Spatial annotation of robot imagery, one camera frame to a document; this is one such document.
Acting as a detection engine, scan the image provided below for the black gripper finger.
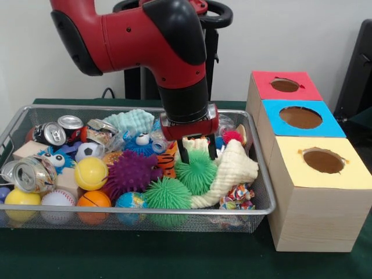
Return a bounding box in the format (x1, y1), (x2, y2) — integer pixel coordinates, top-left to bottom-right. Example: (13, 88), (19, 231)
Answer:
(177, 138), (191, 164)
(206, 134), (218, 161)

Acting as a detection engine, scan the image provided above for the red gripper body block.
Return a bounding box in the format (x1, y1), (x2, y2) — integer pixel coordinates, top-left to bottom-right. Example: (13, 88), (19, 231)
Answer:
(160, 104), (220, 142)

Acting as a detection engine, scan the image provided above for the tiger striped plush toy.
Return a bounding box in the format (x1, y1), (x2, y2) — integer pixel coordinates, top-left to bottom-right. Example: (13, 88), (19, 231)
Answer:
(156, 142), (178, 179)

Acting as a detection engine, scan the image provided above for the green spiky ball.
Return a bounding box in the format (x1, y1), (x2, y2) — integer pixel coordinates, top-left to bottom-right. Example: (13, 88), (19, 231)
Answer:
(142, 177), (192, 227)
(174, 150), (219, 196)

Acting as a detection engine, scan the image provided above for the cream muslin cloth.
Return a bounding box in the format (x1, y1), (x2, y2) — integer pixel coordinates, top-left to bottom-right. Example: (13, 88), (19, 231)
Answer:
(174, 137), (260, 209)

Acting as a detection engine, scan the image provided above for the shallow clear mesh bin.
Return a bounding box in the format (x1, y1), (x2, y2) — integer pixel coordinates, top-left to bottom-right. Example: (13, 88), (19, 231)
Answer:
(0, 105), (277, 233)

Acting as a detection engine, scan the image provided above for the wooden box with three holes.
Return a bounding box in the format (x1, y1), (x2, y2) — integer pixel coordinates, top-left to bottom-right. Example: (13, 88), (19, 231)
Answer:
(246, 71), (372, 253)

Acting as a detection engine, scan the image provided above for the small blue fuzzy toy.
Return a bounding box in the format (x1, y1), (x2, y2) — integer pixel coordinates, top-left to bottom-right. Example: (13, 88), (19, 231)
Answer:
(123, 132), (155, 158)

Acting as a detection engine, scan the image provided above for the purple spiky ball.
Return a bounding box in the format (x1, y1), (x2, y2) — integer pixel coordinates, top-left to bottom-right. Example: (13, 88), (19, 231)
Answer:
(105, 150), (163, 201)

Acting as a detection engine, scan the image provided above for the yellow tennis ball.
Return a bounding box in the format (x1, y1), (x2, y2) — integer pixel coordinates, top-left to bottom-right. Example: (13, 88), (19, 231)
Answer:
(74, 156), (109, 191)

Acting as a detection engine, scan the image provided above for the orange basketball toy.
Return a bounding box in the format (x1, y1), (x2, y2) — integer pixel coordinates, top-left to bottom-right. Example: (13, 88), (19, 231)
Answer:
(77, 191), (112, 226)

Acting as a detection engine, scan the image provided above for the black chair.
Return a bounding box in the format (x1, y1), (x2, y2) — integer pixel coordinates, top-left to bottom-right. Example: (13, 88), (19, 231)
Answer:
(334, 19), (372, 126)

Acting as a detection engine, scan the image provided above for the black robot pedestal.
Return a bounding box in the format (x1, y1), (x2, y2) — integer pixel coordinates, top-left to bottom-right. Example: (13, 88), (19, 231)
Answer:
(113, 0), (233, 101)

